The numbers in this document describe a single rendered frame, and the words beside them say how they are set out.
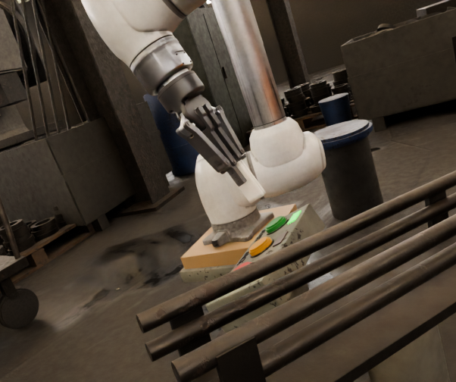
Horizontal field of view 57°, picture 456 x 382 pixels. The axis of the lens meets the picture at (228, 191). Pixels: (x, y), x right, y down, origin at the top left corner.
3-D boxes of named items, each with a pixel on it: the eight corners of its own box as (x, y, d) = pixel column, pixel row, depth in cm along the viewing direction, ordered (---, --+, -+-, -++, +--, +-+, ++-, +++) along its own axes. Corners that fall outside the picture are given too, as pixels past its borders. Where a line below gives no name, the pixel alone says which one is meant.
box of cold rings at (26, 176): (114, 192, 470) (82, 117, 447) (178, 180, 421) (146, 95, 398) (21, 247, 371) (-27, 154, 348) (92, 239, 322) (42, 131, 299)
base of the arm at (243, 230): (194, 252, 129) (188, 235, 128) (231, 220, 146) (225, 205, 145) (242, 248, 118) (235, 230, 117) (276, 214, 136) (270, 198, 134)
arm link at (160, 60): (184, 32, 70) (205, 62, 71) (152, 67, 75) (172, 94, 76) (154, 37, 63) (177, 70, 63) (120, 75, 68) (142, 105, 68)
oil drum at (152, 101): (232, 151, 463) (206, 71, 439) (208, 170, 414) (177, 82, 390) (189, 161, 493) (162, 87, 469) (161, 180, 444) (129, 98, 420)
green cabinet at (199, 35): (197, 164, 460) (147, 25, 419) (224, 145, 517) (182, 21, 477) (235, 156, 436) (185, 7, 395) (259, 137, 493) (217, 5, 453)
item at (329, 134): (393, 192, 220) (375, 114, 209) (387, 220, 194) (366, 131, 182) (333, 201, 236) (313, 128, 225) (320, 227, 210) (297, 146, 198)
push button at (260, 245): (278, 241, 66) (272, 232, 66) (270, 254, 63) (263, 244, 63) (260, 250, 69) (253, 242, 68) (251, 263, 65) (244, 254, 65)
